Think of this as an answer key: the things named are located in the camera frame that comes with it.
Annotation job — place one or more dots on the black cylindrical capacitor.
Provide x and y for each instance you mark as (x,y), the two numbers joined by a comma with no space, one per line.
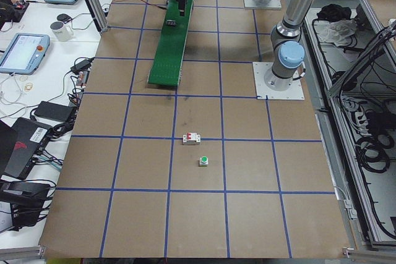
(171,23)

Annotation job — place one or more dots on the green conveyor belt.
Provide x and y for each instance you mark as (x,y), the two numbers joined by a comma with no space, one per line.
(168,60)

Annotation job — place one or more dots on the black computer mouse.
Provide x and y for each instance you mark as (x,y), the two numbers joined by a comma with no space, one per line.
(64,18)

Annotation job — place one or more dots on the white mug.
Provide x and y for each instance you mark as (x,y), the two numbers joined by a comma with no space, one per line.
(62,31)

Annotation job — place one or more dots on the white red circuit breaker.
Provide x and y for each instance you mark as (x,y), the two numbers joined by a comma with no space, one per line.
(191,138)

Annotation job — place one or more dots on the white crumpled cloth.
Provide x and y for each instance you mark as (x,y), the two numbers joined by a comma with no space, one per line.
(338,33)

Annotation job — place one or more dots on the blue teach pendant near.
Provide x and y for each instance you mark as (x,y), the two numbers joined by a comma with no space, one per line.
(24,53)

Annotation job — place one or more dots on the green push button box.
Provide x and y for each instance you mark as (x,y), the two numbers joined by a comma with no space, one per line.
(203,161)

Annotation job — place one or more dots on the black power brick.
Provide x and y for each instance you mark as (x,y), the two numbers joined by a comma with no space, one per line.
(54,111)

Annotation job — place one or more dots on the black laptop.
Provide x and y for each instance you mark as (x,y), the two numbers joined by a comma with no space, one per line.
(31,139)

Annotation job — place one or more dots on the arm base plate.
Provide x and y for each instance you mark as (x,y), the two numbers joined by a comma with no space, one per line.
(270,87)
(263,4)

